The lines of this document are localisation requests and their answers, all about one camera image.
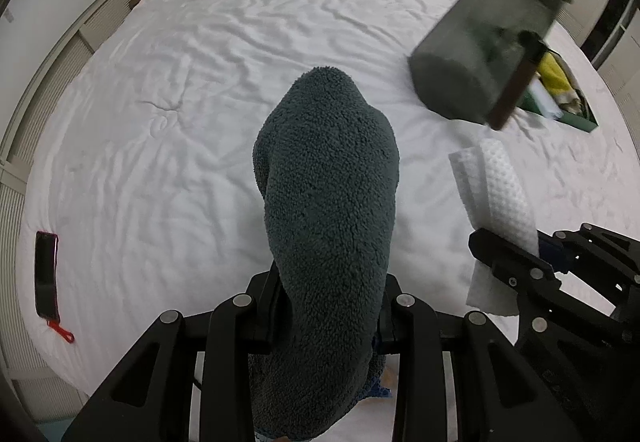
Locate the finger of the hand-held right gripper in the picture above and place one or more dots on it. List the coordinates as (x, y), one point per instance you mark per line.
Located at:
(600, 257)
(505, 259)

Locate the green tray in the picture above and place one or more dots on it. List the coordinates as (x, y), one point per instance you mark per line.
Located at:
(580, 120)

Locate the white louvered wall cabinet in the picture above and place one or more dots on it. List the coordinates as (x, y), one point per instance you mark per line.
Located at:
(30, 96)

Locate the white duvet bed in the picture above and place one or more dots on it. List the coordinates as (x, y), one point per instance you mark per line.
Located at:
(175, 146)

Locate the grey water pitcher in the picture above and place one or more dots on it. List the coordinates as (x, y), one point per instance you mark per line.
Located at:
(475, 46)

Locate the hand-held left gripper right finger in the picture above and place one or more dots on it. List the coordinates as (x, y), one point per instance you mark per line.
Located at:
(395, 322)

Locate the blue-grey fleece towel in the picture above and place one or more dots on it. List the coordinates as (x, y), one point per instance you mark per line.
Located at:
(325, 222)

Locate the black smartphone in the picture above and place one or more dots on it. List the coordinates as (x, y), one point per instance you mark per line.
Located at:
(46, 277)

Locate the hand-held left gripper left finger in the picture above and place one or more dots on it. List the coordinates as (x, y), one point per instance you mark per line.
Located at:
(260, 317)

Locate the yellow cloth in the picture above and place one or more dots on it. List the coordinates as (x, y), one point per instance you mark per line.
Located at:
(552, 74)

